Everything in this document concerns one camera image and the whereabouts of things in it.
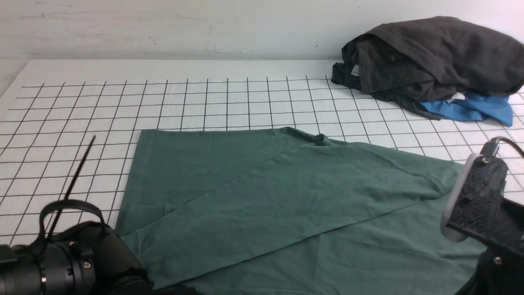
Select green long-sleeve top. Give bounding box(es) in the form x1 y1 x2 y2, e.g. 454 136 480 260
116 127 486 295

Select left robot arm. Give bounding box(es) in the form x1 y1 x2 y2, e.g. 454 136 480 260
0 221 154 295

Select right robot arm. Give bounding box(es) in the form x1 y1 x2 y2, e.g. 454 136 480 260
451 198 524 295

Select dark grey crumpled garment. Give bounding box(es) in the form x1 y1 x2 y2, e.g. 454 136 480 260
331 16 524 120

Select white grid table mat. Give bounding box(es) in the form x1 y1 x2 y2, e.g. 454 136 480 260
0 60 524 295

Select blue garment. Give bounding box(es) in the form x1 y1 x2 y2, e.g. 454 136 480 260
419 92 513 127

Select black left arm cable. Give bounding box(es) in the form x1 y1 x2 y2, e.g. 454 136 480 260
39 135 106 246

